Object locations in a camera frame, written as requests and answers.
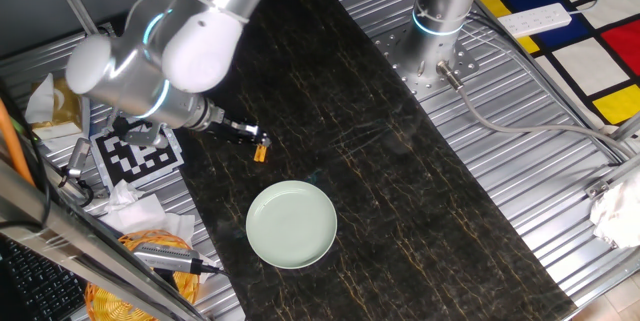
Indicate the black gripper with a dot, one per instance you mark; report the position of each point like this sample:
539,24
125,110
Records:
232,130

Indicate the orange clothespin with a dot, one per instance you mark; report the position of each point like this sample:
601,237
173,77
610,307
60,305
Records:
260,153

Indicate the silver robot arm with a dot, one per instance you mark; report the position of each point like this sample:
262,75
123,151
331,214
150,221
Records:
130,76

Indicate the pale green plate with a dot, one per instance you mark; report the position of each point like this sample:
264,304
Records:
291,225

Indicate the black white marker board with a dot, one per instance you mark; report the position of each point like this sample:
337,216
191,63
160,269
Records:
136,163

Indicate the white paper towel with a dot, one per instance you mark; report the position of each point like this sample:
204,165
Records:
145,218

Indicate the crumpled white tissue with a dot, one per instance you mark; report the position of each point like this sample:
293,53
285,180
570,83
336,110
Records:
120,196

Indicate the black marble pattern mat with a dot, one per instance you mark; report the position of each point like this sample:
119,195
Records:
400,211

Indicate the orange wicker basket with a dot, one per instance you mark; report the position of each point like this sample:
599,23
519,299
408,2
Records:
100,306

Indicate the orange pole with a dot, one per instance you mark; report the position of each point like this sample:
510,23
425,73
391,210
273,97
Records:
12,146

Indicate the black keyboard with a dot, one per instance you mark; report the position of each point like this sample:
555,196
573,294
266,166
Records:
40,286

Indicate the white power strip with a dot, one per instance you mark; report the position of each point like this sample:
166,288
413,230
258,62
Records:
535,20

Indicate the colourful block pattern mat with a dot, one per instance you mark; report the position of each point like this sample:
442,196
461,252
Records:
590,61

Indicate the white cloth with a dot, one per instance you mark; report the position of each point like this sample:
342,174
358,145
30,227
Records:
617,211

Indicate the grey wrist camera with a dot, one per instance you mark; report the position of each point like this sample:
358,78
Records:
142,135

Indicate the long silver camera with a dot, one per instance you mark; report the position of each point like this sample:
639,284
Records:
165,257

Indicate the small silver camera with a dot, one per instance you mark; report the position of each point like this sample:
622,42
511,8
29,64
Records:
79,156

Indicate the aluminium frame beam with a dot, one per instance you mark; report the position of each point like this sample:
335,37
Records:
75,241

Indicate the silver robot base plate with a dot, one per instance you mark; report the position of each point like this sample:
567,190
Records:
465,66

